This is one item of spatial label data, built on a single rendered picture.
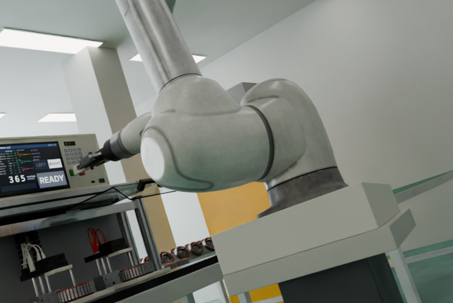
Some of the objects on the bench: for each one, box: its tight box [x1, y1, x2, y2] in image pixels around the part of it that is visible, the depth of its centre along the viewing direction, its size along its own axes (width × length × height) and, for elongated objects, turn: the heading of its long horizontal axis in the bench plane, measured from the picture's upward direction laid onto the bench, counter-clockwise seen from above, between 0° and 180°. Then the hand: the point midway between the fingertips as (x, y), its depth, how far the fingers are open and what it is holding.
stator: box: [54, 281, 96, 303], centre depth 149 cm, size 11×11×4 cm
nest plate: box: [67, 287, 115, 303], centre depth 149 cm, size 15×15×1 cm
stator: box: [119, 261, 155, 282], centre depth 169 cm, size 11×11×4 cm
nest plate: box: [106, 267, 171, 290], centre depth 168 cm, size 15×15×1 cm
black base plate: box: [83, 255, 218, 303], centre depth 159 cm, size 47×64×2 cm
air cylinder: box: [93, 270, 123, 292], centre depth 177 cm, size 5×8×6 cm
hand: (80, 167), depth 177 cm, fingers closed
